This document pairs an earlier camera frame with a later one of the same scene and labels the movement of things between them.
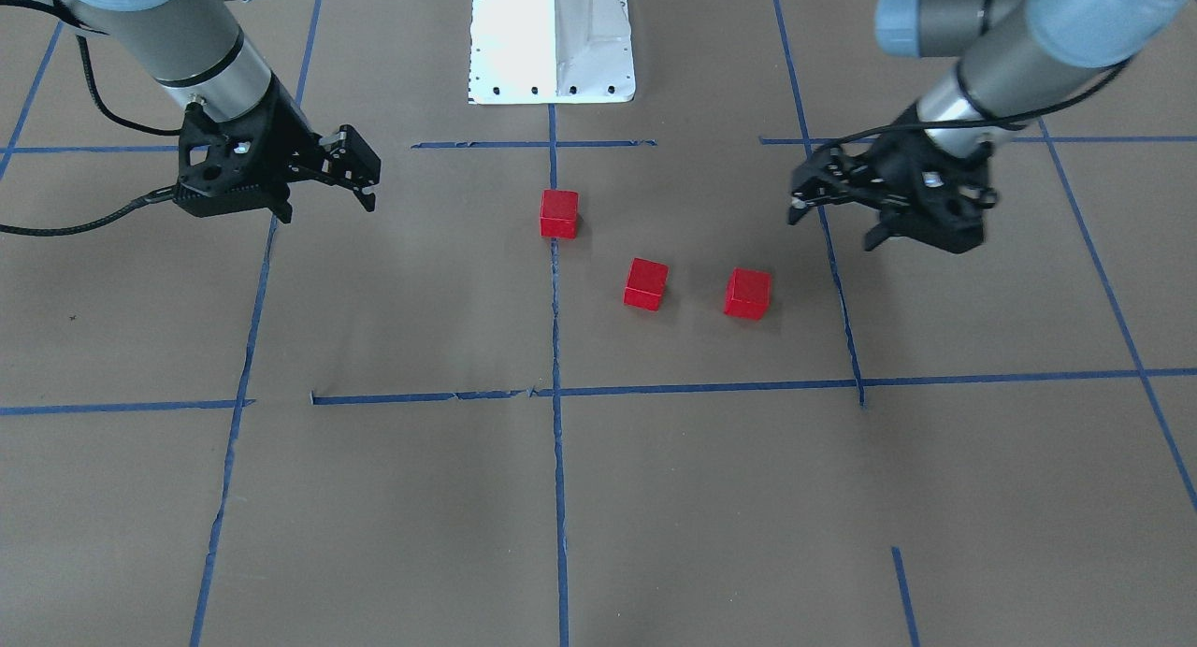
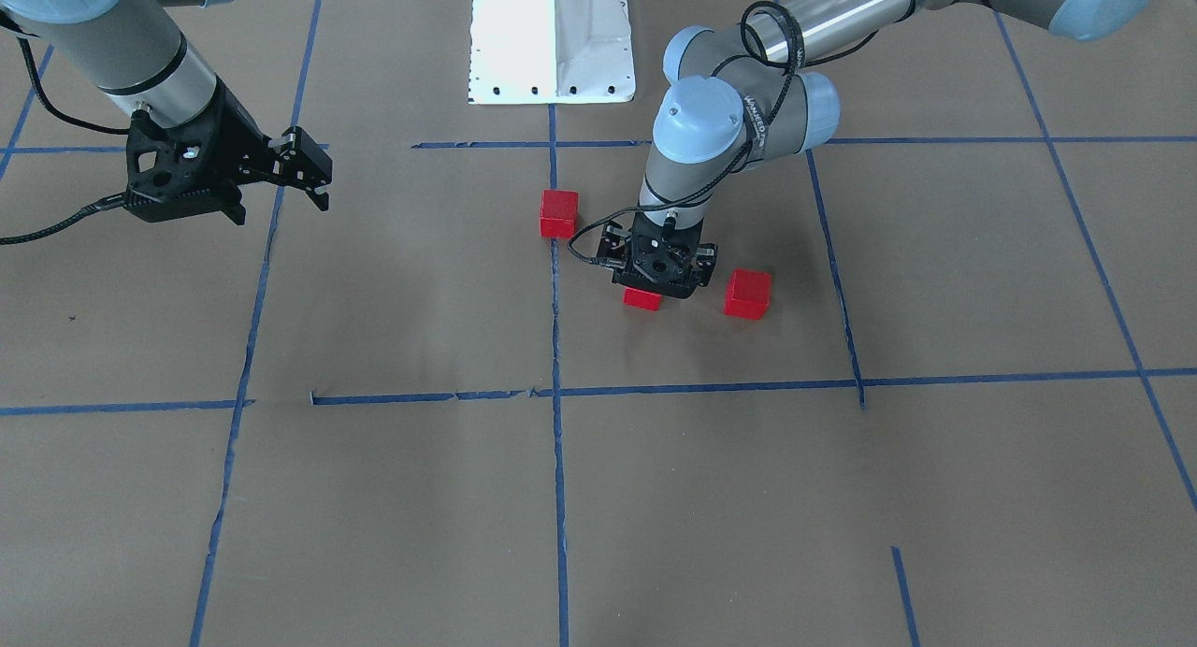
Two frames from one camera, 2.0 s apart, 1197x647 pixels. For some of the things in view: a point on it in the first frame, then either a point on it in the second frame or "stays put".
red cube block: x=748 y=294 stays put
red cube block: x=558 y=215 stays put
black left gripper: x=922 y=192 to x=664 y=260
